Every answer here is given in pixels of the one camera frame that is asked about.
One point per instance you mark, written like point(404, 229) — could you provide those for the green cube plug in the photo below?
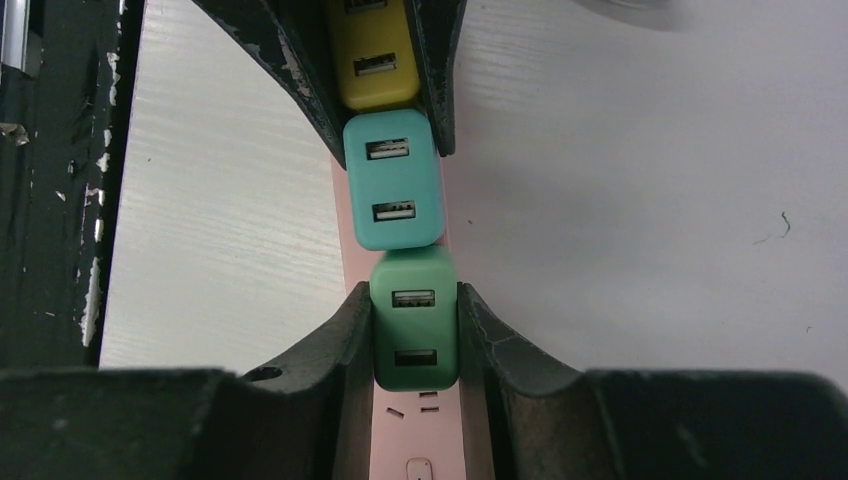
point(414, 294)

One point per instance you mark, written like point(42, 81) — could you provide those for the yellow cube plug on pink strip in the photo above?
point(375, 66)

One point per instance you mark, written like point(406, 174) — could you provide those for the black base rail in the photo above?
point(67, 84)

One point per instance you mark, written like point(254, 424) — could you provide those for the teal cube plug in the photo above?
point(395, 180)

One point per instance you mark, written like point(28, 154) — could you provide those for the pink power strip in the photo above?
point(408, 428)

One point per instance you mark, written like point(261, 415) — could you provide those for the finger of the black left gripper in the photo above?
point(289, 40)
point(435, 29)

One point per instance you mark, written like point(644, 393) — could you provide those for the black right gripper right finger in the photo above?
point(527, 415)

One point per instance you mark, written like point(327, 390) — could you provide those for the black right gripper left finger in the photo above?
point(304, 414)

